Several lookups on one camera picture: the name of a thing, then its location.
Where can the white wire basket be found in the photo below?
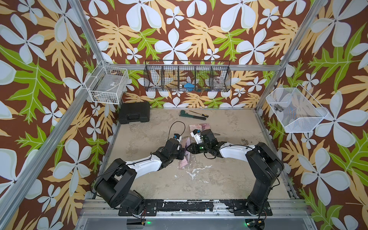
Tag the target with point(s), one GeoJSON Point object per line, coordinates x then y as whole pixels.
{"type": "Point", "coordinates": [106, 84]}

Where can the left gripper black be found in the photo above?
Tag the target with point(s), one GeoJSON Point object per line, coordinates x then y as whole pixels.
{"type": "Point", "coordinates": [181, 150]}

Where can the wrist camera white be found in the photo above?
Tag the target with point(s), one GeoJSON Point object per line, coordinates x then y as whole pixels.
{"type": "Point", "coordinates": [196, 134]}
{"type": "Point", "coordinates": [177, 137]}

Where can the small dark object in basket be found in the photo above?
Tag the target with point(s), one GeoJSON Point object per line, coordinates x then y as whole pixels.
{"type": "Point", "coordinates": [278, 108]}

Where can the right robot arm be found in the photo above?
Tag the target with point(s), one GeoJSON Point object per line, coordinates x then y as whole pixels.
{"type": "Point", "coordinates": [264, 163]}

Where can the black plastic tool case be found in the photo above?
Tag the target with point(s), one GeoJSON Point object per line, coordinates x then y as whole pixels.
{"type": "Point", "coordinates": [134, 112]}

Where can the blue object in basket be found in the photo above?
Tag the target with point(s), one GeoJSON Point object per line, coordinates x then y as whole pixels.
{"type": "Point", "coordinates": [189, 87]}

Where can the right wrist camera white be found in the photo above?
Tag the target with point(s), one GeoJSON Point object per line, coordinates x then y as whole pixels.
{"type": "Point", "coordinates": [196, 134]}

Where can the black wire basket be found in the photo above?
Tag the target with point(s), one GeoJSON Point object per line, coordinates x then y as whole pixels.
{"type": "Point", "coordinates": [172, 75]}

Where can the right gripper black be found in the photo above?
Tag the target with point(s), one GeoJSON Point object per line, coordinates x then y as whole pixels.
{"type": "Point", "coordinates": [193, 149]}

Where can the pink ruler set pouch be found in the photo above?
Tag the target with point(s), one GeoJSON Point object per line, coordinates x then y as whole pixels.
{"type": "Point", "coordinates": [185, 162]}

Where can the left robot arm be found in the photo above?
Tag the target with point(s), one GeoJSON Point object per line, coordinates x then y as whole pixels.
{"type": "Point", "coordinates": [114, 185]}

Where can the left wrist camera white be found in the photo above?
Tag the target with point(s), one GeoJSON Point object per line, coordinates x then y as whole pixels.
{"type": "Point", "coordinates": [177, 137]}

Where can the yellow black screwdriver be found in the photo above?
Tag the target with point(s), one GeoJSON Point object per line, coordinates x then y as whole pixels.
{"type": "Point", "coordinates": [203, 115]}

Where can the green pipe wrench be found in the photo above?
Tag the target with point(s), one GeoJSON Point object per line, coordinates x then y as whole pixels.
{"type": "Point", "coordinates": [183, 113]}

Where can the white mesh basket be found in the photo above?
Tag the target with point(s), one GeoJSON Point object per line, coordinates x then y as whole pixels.
{"type": "Point", "coordinates": [302, 112]}

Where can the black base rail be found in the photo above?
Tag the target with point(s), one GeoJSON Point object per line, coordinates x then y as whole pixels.
{"type": "Point", "coordinates": [151, 207]}

